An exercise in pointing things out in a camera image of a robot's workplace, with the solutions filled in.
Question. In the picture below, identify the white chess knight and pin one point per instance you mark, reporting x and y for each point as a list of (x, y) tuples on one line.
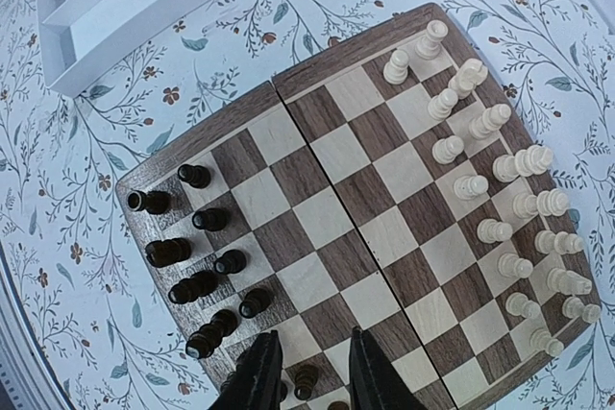
[(568, 282)]

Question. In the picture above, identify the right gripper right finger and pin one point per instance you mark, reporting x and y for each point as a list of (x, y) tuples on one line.
[(374, 383)]

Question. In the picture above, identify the dark chess pawn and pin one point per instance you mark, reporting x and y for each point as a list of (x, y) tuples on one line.
[(230, 262), (305, 380), (162, 253), (255, 302), (211, 219), (196, 176)]

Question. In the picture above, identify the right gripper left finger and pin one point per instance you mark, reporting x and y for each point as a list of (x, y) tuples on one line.
[(257, 381)]

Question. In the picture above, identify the dark chess piece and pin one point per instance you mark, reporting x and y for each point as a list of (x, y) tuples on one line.
[(191, 288), (153, 202), (202, 343), (338, 405)]

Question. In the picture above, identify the white chess king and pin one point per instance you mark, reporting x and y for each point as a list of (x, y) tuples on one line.
[(533, 161)]

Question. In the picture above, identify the white chess pawn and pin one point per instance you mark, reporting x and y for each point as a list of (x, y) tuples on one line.
[(519, 304), (573, 308), (512, 265)]

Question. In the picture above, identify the white chess bishop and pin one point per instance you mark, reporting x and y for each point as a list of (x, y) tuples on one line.
[(561, 243)]

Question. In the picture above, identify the floral table cloth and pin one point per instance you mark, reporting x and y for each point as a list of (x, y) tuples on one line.
[(89, 299)]

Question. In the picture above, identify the wooden chess board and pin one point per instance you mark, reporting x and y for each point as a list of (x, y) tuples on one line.
[(357, 207)]

